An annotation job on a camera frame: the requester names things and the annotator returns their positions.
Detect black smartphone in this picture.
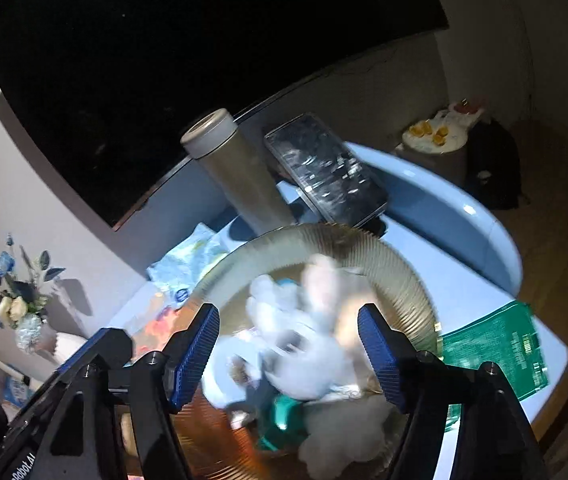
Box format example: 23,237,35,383
264,112,389,237

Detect silver thermos bottle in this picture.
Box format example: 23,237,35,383
180,108,295,237

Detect blue plaid fabric bow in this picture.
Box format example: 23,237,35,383
203,335,269,411

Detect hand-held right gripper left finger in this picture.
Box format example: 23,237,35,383
128,304,221,480

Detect grey-blue plush bunny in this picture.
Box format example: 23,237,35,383
246,254,365,401

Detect teal item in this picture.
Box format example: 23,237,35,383
256,392,307,453

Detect dark blue cloth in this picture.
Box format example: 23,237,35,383
236,375,277,414

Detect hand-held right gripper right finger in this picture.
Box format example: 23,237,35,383
358,304,550,480

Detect green printed packet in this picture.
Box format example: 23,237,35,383
436,301,551,436

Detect white ribbed vase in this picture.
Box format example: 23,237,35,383
38,331,90,367

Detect blue and white artificial flowers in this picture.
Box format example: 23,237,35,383
0,232,67,354

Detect white plush toy blue bow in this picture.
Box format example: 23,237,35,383
298,395,399,479

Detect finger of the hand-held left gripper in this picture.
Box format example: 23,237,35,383
58,328,134,397

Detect round side stool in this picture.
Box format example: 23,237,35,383
395,132,471,187

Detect black backpack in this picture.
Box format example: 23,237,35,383
466,117,523,211

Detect ribbed amber glass bowl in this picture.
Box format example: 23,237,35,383
176,222,440,480

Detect light blue printed packet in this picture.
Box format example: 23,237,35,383
146,222,231,307

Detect blue tissue packet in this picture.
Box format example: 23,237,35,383
1,372,35,409

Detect white plate of fruit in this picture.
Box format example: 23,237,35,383
402,110,471,154

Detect black television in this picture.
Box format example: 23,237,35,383
0,0,451,232

